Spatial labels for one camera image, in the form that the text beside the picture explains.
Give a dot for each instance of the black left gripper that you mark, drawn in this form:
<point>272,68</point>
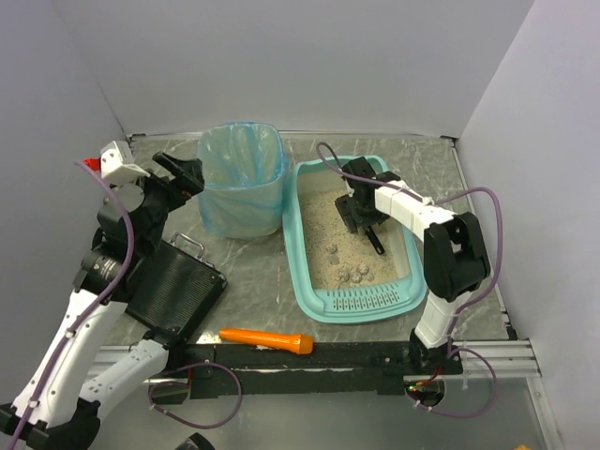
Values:
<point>183,177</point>

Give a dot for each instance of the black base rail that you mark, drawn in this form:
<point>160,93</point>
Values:
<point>334,367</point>

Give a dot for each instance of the litter clump ball middle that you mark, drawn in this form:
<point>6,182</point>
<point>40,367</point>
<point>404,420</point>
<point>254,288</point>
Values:
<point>362,269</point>

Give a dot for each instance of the light blue litter box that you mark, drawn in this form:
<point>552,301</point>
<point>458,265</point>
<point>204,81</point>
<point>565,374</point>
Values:
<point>311,222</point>

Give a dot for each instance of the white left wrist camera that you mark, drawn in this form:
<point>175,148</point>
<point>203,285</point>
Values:
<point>115,164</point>

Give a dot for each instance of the grey litter clump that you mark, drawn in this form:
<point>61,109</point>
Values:
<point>333,259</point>

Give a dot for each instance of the black litter scoop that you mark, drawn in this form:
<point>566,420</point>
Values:
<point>357,215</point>

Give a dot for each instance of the black ribbed case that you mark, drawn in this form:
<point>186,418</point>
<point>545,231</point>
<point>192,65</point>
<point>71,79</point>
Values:
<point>179,291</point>

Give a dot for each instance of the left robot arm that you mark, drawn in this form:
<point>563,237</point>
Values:
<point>131,270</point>

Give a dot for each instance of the orange toy microphone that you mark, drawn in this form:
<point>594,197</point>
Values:
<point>300,344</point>

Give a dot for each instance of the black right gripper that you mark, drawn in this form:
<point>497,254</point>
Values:
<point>354,216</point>

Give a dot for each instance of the litter clump ball front left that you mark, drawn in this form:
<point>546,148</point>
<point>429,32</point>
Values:
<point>343,275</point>

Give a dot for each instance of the trash bin with blue bag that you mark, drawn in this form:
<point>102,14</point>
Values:
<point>244,168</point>

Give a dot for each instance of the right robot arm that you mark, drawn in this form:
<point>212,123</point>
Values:
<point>455,258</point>

